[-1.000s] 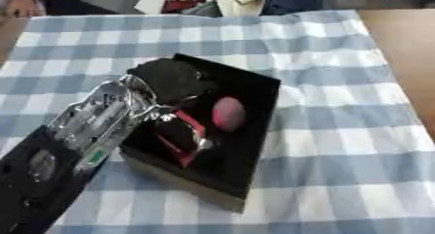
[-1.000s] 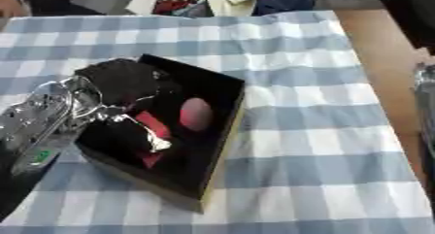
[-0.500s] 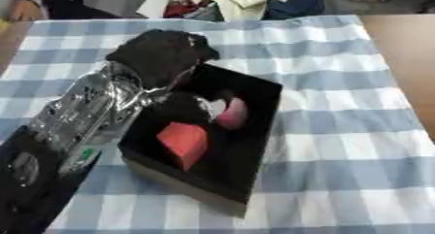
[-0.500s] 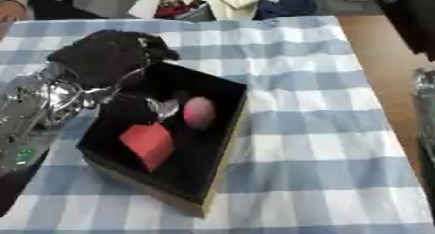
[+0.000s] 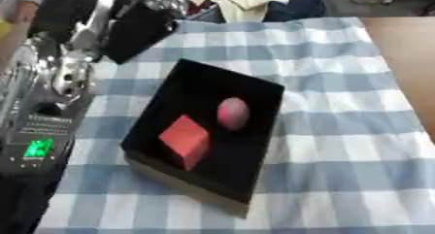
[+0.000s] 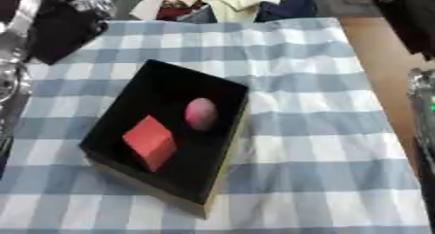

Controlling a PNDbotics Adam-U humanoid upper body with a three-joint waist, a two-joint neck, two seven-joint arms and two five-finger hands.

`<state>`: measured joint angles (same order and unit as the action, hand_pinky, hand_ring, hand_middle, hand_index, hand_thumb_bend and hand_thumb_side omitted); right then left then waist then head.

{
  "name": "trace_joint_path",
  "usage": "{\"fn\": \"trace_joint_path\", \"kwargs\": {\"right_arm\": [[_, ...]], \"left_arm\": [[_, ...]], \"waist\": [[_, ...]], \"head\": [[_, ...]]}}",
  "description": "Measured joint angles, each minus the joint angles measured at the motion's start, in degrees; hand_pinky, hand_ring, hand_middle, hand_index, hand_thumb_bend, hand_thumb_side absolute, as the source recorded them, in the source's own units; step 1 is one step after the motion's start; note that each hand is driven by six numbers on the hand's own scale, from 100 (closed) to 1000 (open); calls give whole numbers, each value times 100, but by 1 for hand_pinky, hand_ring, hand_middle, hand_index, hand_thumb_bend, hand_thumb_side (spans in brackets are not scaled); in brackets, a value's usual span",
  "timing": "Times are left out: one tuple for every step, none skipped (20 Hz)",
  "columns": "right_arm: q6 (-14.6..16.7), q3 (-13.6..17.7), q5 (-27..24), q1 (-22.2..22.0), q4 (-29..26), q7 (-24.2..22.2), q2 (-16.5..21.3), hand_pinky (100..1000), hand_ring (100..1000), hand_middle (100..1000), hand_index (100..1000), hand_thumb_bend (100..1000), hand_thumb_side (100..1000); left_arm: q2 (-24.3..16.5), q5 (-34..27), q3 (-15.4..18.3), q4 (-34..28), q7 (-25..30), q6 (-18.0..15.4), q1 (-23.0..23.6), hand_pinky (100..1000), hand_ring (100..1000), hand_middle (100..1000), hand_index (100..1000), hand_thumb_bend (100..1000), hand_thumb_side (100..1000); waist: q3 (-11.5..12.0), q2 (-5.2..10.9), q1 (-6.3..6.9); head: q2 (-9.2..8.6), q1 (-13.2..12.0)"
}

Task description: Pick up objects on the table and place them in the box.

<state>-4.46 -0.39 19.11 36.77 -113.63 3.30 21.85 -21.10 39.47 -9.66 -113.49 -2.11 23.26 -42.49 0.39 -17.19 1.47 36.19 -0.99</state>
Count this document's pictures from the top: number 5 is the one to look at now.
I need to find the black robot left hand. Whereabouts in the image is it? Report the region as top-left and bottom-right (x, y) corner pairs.
(103, 0), (181, 65)

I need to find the cardboard box with black inside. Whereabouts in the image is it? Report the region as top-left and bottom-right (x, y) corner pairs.
(118, 57), (287, 219)

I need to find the cream fabric bag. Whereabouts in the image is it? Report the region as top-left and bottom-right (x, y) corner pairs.
(188, 0), (299, 23)

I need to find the red cube block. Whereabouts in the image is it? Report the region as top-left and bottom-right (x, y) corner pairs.
(156, 114), (213, 173)

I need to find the person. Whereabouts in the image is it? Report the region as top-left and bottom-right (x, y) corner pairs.
(0, 0), (54, 67)

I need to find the pink toy ball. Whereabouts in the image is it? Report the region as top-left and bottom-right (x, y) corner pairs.
(216, 96), (251, 132)

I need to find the dark blue fabric bag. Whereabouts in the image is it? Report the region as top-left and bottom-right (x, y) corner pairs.
(263, 0), (328, 22)

